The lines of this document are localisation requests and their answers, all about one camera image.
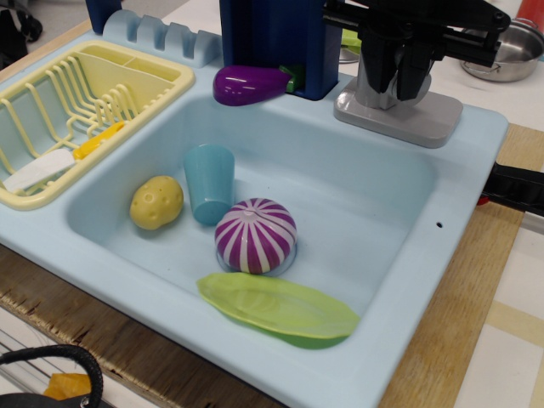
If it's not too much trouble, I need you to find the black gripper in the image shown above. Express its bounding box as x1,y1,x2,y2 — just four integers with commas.
323,1,511,100

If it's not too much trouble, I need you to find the grey toy faucet with lever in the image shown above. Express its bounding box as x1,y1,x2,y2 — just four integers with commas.
334,61,463,148

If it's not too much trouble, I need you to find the green plastic tray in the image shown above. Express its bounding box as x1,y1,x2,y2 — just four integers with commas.
341,29,361,49

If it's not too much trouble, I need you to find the stainless steel pot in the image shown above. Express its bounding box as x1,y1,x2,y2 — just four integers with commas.
460,18,543,82

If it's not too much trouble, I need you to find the dark blue toy column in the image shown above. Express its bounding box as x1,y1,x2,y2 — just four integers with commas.
219,0,342,100

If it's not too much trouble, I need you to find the purple toy eggplant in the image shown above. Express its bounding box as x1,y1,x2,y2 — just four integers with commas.
212,65,306,106

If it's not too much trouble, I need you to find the black clamp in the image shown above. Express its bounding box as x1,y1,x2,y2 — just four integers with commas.
477,162,544,217

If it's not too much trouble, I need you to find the light blue toy sink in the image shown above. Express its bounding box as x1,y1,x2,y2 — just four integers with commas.
0,8,510,408

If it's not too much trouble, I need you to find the blue plastic cup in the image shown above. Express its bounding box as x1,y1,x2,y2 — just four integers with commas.
183,144,235,225

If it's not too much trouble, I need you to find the purple white striped toy onion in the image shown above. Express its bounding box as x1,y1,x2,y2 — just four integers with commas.
214,198,298,275

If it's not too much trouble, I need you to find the green toy lettuce leaf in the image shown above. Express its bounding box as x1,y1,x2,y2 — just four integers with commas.
196,273,360,349

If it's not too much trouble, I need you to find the yellow toy potato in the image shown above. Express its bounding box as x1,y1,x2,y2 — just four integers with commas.
129,175,184,230

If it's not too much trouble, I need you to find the yellow dish rack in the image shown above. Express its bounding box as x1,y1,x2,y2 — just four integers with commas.
1,41,196,211

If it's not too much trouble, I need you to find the orange object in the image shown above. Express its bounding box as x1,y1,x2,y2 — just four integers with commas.
42,373,92,401

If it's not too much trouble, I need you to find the dark blue corner post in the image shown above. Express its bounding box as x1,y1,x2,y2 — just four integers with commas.
85,0,122,35

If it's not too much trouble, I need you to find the yellow handled white toy knife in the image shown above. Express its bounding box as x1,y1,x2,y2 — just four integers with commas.
3,122,125,193

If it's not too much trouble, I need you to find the black cable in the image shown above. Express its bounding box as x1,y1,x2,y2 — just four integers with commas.
0,344,105,408

